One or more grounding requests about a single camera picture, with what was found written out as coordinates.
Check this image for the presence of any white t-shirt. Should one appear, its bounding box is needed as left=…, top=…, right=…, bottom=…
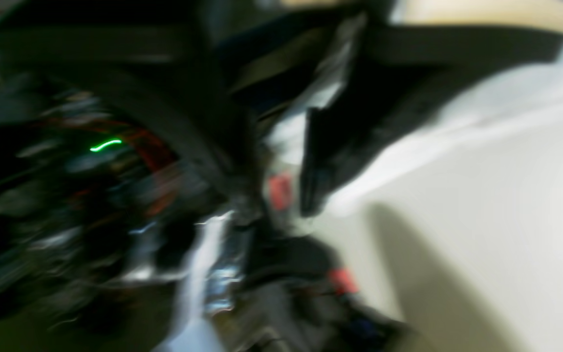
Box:
left=265, top=49, right=563, bottom=218

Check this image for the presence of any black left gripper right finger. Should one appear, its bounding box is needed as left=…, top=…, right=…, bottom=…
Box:
left=300, top=23, right=563, bottom=218

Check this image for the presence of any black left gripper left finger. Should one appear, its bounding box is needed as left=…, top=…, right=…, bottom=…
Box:
left=0, top=0, right=258, bottom=206

